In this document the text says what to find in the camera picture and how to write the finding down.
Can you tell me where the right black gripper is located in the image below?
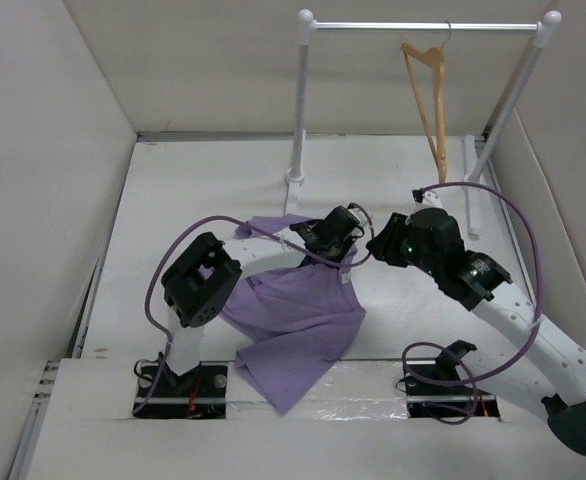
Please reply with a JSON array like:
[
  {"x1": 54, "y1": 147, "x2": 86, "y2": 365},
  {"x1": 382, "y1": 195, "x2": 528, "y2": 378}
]
[{"x1": 367, "y1": 211, "x2": 441, "y2": 277}]

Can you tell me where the purple t shirt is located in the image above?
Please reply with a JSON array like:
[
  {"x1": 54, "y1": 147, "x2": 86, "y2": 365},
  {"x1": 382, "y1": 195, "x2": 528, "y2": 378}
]
[{"x1": 221, "y1": 213, "x2": 369, "y2": 416}]

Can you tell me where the wooden clothes hanger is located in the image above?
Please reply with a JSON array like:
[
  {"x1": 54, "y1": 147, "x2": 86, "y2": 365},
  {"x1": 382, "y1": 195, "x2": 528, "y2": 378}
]
[{"x1": 400, "y1": 22, "x2": 452, "y2": 184}]

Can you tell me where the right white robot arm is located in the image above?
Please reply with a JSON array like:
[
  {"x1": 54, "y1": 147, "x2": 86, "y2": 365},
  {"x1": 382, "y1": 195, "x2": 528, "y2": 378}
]
[{"x1": 367, "y1": 207, "x2": 586, "y2": 456}]

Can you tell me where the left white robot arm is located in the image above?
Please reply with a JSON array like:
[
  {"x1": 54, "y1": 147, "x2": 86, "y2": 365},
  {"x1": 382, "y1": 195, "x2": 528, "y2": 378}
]
[{"x1": 161, "y1": 203, "x2": 374, "y2": 397}]

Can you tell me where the white clothes rack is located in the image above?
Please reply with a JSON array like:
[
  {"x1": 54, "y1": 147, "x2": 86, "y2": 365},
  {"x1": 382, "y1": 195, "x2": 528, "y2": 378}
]
[{"x1": 284, "y1": 9, "x2": 562, "y2": 214}]

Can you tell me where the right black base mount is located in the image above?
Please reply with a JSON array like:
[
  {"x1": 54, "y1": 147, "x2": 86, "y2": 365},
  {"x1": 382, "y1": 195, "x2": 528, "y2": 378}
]
[{"x1": 401, "y1": 339, "x2": 502, "y2": 421}]

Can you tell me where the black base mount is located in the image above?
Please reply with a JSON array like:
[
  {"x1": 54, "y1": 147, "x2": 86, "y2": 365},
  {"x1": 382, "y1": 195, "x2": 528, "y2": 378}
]
[
  {"x1": 132, "y1": 353, "x2": 228, "y2": 420},
  {"x1": 401, "y1": 339, "x2": 502, "y2": 421}
]

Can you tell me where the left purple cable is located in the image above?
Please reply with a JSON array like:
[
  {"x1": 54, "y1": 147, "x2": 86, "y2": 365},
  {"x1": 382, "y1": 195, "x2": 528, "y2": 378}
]
[{"x1": 131, "y1": 202, "x2": 377, "y2": 416}]

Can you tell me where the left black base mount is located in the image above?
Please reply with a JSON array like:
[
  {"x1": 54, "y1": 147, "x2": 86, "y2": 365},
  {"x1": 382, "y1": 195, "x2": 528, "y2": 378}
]
[{"x1": 132, "y1": 353, "x2": 228, "y2": 420}]

